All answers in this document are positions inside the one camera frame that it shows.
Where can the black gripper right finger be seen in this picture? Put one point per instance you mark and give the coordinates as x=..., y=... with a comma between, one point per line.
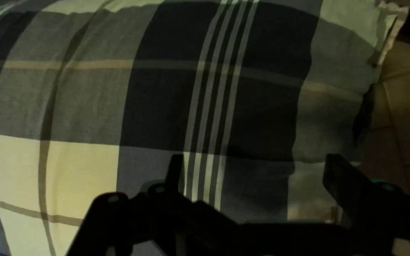
x=380, y=214

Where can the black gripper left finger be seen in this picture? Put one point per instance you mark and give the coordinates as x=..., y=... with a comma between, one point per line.
x=166, y=218

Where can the plaid checkered fabric cloth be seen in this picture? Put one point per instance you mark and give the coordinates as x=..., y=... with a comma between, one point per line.
x=176, y=90

